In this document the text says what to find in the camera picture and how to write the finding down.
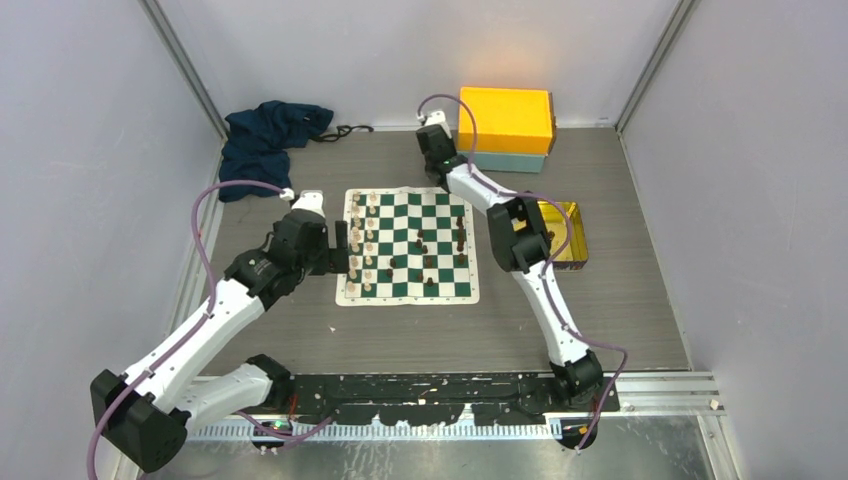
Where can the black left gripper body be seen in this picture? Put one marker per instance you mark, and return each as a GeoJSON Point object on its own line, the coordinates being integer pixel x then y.
{"type": "Point", "coordinates": [317, 262]}

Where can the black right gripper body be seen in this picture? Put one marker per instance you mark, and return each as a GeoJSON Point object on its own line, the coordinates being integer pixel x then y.
{"type": "Point", "coordinates": [450, 142]}

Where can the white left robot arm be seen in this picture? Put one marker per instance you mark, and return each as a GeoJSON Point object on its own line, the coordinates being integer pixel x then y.
{"type": "Point", "coordinates": [148, 411]}

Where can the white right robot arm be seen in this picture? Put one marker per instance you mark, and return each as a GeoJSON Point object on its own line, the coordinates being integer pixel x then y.
{"type": "Point", "coordinates": [521, 247]}

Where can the green white chess mat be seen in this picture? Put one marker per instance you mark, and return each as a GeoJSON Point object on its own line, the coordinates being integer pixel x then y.
{"type": "Point", "coordinates": [401, 212]}

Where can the yellow and blue box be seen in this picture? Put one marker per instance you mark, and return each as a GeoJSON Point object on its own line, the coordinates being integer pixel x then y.
{"type": "Point", "coordinates": [507, 129]}

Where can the dark blue cloth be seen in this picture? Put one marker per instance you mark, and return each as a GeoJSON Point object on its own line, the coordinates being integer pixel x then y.
{"type": "Point", "coordinates": [260, 138]}

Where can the gold metal tin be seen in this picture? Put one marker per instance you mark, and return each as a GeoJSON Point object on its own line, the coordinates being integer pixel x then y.
{"type": "Point", "coordinates": [575, 254]}

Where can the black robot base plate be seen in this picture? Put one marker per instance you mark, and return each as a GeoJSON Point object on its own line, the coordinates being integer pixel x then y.
{"type": "Point", "coordinates": [563, 407]}

